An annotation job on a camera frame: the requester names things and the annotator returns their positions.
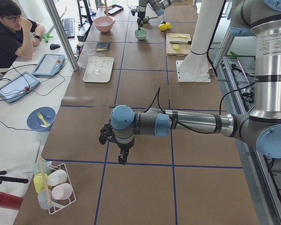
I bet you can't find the steel muddler black cap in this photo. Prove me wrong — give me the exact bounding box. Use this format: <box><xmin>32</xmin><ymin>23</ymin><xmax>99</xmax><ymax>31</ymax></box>
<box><xmin>169</xmin><ymin>40</ymin><xmax>192</xmax><ymax>45</ymax></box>

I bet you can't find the clear cup in rack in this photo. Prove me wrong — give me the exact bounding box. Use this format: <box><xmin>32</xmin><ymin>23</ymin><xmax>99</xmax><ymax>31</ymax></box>
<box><xmin>37</xmin><ymin>189</ymin><xmax>52</xmax><ymax>210</ymax></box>

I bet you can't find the green cup in rack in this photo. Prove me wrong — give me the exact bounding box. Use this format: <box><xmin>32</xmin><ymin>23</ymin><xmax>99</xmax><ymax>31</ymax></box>
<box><xmin>33</xmin><ymin>159</ymin><xmax>52</xmax><ymax>176</ymax></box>

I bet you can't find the white cup in rack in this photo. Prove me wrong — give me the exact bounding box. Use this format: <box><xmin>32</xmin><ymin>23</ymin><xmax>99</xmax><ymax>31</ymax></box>
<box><xmin>47</xmin><ymin>169</ymin><xmax>67</xmax><ymax>187</ymax></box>

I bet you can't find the green clamp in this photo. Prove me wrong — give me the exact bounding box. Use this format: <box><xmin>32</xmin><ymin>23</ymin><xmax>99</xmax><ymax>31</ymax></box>
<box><xmin>43</xmin><ymin>33</ymin><xmax>53</xmax><ymax>43</ymax></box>

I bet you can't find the computer mouse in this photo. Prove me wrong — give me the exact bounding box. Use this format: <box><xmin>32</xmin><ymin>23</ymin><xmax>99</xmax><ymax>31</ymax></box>
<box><xmin>49</xmin><ymin>44</ymin><xmax>60</xmax><ymax>50</ymax></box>

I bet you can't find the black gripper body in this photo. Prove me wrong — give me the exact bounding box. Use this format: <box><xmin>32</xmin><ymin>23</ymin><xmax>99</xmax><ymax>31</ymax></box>
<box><xmin>117</xmin><ymin>140</ymin><xmax>134</xmax><ymax>155</ymax></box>
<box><xmin>137</xmin><ymin>18</ymin><xmax>143</xmax><ymax>28</ymax></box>

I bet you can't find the yellow plastic fork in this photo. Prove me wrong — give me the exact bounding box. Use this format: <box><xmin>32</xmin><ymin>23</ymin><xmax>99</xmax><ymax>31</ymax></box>
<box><xmin>37</xmin><ymin>112</ymin><xmax>49</xmax><ymax>127</ymax></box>

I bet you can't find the wooden cutting board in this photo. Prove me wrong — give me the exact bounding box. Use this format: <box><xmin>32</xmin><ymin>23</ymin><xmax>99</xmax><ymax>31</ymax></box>
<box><xmin>166</xmin><ymin>33</ymin><xmax>192</xmax><ymax>56</ymax></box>

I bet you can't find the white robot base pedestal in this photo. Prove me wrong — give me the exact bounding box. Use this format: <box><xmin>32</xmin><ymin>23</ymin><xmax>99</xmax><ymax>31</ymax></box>
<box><xmin>177</xmin><ymin>0</ymin><xmax>226</xmax><ymax>83</ymax></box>

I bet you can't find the white wire cup rack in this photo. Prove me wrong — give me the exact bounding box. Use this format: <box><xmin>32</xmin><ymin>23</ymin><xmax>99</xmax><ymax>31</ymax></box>
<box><xmin>45</xmin><ymin>163</ymin><xmax>76</xmax><ymax>215</ymax></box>

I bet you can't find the blue bowl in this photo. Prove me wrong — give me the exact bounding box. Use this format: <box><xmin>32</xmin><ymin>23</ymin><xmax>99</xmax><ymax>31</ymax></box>
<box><xmin>27</xmin><ymin>107</ymin><xmax>56</xmax><ymax>132</ymax></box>

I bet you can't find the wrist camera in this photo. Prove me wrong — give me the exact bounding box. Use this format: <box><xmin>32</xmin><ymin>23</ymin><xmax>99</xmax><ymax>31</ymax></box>
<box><xmin>99</xmin><ymin>124</ymin><xmax>116</xmax><ymax>145</ymax></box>

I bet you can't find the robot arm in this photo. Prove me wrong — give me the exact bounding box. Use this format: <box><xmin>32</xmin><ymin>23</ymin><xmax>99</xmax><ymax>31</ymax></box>
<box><xmin>99</xmin><ymin>0</ymin><xmax>281</xmax><ymax>164</ymax></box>
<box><xmin>136</xmin><ymin>0</ymin><xmax>176</xmax><ymax>29</ymax></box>

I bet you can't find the half lemon slice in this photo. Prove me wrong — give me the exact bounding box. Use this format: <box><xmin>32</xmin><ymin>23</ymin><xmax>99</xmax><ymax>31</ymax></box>
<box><xmin>172</xmin><ymin>44</ymin><xmax>180</xmax><ymax>51</ymax></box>

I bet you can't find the small glass dish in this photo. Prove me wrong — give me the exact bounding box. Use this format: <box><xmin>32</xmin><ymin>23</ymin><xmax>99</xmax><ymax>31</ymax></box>
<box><xmin>88</xmin><ymin>49</ymin><xmax>96</xmax><ymax>55</ymax></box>

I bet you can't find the grey folded cloth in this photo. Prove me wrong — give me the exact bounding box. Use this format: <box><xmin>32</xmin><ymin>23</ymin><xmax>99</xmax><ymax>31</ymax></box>
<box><xmin>96</xmin><ymin>42</ymin><xmax>111</xmax><ymax>52</ymax></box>

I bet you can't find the green ceramic bowl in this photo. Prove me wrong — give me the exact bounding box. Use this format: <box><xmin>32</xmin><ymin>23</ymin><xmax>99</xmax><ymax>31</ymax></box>
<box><xmin>134</xmin><ymin>29</ymin><xmax>148</xmax><ymax>40</ymax></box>

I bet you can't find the yellow cup in rack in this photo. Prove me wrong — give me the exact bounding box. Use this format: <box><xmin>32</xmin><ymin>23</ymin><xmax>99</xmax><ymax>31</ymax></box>
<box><xmin>33</xmin><ymin>173</ymin><xmax>44</xmax><ymax>194</ymax></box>

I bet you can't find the pink cup in rack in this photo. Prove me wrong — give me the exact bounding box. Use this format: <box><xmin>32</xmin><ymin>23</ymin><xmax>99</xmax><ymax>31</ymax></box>
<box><xmin>52</xmin><ymin>183</ymin><xmax>73</xmax><ymax>200</ymax></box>

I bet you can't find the wooden rack handle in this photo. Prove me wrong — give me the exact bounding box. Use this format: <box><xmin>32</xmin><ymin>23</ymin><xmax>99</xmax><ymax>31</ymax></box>
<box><xmin>38</xmin><ymin>157</ymin><xmax>52</xmax><ymax>208</ymax></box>

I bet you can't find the blue teach pendant near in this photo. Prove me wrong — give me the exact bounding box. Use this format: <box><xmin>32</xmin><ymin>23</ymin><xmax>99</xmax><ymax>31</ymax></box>
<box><xmin>0</xmin><ymin>71</ymin><xmax>40</xmax><ymax>103</ymax></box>

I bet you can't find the yellow lemon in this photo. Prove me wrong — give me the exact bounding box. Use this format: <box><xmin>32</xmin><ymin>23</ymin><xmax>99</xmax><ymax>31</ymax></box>
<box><xmin>158</xmin><ymin>23</ymin><xmax>168</xmax><ymax>31</ymax></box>
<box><xmin>165</xmin><ymin>22</ymin><xmax>171</xmax><ymax>30</ymax></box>

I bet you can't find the cream serving tray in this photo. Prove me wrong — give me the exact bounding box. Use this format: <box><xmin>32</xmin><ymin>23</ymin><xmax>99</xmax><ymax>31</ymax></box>
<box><xmin>82</xmin><ymin>56</ymin><xmax>114</xmax><ymax>83</ymax></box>

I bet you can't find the blue teach pendant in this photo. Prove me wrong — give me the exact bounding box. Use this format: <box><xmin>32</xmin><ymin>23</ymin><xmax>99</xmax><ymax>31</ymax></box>
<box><xmin>32</xmin><ymin>54</ymin><xmax>65</xmax><ymax>77</ymax></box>
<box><xmin>0</xmin><ymin>71</ymin><xmax>40</xmax><ymax>103</ymax></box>

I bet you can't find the red cylinder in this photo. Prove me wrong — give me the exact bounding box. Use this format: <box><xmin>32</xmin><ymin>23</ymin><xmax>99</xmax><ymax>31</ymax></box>
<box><xmin>0</xmin><ymin>191</ymin><xmax>23</xmax><ymax>210</ymax></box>

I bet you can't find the pink bowl with ice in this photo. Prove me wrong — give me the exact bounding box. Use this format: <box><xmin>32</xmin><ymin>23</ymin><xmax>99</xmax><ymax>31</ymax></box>
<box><xmin>94</xmin><ymin>16</ymin><xmax>115</xmax><ymax>33</ymax></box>

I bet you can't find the black tripod handle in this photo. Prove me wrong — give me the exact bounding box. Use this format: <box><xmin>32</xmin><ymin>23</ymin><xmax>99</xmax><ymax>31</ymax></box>
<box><xmin>0</xmin><ymin>170</ymin><xmax>29</xmax><ymax>184</ymax></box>

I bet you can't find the blue teach pendant far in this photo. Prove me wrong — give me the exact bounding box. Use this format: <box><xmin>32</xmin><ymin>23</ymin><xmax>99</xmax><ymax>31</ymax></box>
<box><xmin>32</xmin><ymin>54</ymin><xmax>65</xmax><ymax>77</ymax></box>

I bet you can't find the clear glass on tray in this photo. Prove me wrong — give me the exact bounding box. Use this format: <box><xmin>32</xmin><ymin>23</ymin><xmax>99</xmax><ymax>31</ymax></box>
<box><xmin>89</xmin><ymin>55</ymin><xmax>101</xmax><ymax>75</ymax></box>

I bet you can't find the metal ice scoop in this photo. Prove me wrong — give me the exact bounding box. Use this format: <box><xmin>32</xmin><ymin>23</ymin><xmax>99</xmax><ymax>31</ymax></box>
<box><xmin>142</xmin><ymin>16</ymin><xmax>158</xmax><ymax>23</ymax></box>

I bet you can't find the black tray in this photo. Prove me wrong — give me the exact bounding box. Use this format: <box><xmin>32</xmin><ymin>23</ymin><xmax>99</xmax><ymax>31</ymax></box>
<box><xmin>107</xmin><ymin>4</ymin><xmax>124</xmax><ymax>16</ymax></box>

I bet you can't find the person in black shirt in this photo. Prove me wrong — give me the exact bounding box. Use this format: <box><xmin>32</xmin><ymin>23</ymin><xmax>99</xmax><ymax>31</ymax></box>
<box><xmin>0</xmin><ymin>0</ymin><xmax>45</xmax><ymax>68</ymax></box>

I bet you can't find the aluminium frame post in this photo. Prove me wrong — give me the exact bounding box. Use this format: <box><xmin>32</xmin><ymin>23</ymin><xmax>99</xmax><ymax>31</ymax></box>
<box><xmin>44</xmin><ymin>0</ymin><xmax>79</xmax><ymax>71</ymax></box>

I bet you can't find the black keyboard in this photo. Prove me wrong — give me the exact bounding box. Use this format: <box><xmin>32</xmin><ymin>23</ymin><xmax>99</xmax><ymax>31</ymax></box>
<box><xmin>61</xmin><ymin>18</ymin><xmax>75</xmax><ymax>38</ymax></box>

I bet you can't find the yellow plastic knife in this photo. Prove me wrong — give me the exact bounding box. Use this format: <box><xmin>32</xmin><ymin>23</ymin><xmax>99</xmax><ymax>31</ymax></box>
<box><xmin>169</xmin><ymin>35</ymin><xmax>188</xmax><ymax>38</ymax></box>

